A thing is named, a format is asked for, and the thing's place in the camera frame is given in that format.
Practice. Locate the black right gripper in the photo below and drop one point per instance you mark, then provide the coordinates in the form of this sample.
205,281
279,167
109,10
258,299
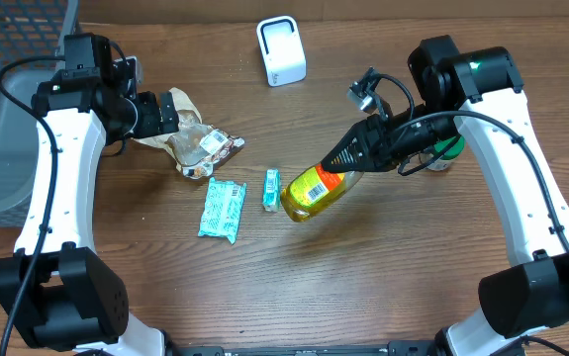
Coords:
373,147

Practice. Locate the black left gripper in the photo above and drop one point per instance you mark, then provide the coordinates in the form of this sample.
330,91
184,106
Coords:
149,124

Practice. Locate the cream brown bread bag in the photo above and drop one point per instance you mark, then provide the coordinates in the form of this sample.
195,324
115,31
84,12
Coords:
197,148

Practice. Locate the yellow Vim dish soap bottle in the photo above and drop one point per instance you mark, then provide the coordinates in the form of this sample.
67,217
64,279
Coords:
315,190

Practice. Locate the green-capped white bottle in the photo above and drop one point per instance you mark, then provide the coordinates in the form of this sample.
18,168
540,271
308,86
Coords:
445,161

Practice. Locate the small teal white box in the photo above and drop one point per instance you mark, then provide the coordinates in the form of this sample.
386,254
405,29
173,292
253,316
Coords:
271,191

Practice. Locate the light teal snack packet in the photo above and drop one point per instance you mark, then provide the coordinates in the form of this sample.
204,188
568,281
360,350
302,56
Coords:
222,210

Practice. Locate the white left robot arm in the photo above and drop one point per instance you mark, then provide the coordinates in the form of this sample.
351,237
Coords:
56,291

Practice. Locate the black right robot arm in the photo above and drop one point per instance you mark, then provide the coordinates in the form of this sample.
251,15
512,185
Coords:
477,97

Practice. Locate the white barcode scanner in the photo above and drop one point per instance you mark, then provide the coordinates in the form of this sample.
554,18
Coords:
282,50

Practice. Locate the dark grey plastic basket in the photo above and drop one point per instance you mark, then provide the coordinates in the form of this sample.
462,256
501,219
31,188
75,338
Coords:
28,28

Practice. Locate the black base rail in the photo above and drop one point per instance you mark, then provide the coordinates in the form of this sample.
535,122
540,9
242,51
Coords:
393,348

